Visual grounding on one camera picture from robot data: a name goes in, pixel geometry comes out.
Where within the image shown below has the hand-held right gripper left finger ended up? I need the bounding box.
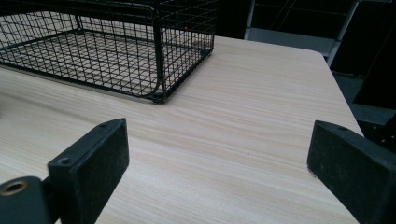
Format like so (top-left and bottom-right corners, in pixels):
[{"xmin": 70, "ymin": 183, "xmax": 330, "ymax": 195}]
[{"xmin": 47, "ymin": 117, "xmax": 130, "ymax": 224}]

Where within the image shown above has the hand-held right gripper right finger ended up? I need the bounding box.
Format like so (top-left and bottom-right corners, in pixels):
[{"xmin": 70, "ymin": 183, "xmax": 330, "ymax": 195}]
[{"xmin": 306, "ymin": 119, "xmax": 396, "ymax": 224}]

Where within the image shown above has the black perforated metal bracket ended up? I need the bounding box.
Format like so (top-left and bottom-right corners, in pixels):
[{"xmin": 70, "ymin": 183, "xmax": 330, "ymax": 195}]
[{"xmin": 356, "ymin": 112, "xmax": 396, "ymax": 155}]

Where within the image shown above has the black wire mesh basket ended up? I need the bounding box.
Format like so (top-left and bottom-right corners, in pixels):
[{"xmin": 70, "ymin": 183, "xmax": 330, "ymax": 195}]
[{"xmin": 0, "ymin": 0, "xmax": 219, "ymax": 105}]

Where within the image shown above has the grey metal stand frame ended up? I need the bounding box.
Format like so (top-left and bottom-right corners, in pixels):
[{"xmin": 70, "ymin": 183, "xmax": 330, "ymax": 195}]
[{"xmin": 243, "ymin": 0, "xmax": 362, "ymax": 67}]

